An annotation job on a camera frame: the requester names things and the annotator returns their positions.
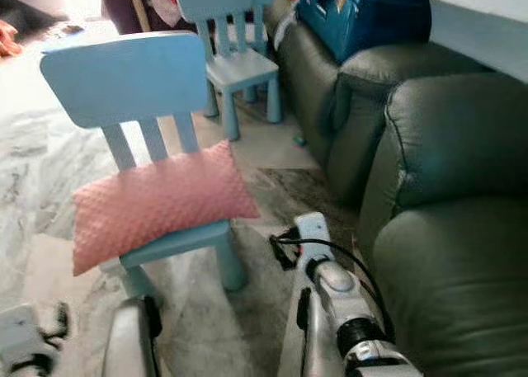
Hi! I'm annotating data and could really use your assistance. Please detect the light blue children's chair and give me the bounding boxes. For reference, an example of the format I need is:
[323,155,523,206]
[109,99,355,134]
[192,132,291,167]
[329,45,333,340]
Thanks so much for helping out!
[172,0,284,142]
[40,31,249,301]

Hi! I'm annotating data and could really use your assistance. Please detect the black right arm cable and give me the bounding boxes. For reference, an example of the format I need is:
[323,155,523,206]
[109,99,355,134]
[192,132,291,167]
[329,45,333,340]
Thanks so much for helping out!
[285,236,398,342]

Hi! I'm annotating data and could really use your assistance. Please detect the pink and white clothes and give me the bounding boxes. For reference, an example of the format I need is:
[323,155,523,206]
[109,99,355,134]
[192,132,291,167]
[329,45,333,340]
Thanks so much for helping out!
[144,0,183,28]

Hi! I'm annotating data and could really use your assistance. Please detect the orange cloth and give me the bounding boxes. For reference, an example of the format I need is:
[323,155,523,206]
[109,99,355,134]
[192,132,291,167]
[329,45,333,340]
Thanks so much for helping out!
[0,18,22,59]

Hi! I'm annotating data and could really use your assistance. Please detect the white table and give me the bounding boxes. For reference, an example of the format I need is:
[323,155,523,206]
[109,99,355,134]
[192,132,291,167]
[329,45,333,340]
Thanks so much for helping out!
[411,0,528,86]

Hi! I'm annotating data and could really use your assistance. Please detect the blue storage box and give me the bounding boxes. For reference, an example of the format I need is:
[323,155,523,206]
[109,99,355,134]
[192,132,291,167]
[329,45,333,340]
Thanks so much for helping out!
[297,0,440,64]

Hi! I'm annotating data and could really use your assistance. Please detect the silver left robot leg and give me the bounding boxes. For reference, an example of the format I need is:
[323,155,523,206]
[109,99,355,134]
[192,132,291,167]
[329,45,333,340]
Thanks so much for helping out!
[102,296,163,377]

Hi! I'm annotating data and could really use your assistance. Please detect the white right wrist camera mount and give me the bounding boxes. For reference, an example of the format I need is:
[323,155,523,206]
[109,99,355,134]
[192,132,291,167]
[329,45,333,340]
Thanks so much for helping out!
[292,211,336,280]

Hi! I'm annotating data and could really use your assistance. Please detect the dark green leather sofa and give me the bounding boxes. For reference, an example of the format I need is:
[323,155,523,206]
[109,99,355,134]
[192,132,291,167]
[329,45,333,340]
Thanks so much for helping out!
[264,0,528,377]

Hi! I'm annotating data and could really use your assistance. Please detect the silver right robot leg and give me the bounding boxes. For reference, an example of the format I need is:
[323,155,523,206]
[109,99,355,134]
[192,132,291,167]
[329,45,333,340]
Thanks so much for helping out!
[276,287,341,377]

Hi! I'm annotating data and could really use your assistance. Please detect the pink dotted pillow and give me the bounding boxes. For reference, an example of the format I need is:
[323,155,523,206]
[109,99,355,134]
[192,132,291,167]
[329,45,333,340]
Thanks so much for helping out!
[72,140,262,277]

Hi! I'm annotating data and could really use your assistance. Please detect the silver robot leg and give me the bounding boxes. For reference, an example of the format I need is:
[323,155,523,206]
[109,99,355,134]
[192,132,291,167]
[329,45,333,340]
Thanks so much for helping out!
[102,296,163,377]
[276,287,341,377]

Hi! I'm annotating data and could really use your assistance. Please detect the dark purple armchair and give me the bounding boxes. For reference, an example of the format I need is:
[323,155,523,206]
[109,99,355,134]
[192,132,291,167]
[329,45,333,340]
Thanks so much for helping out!
[99,0,182,36]

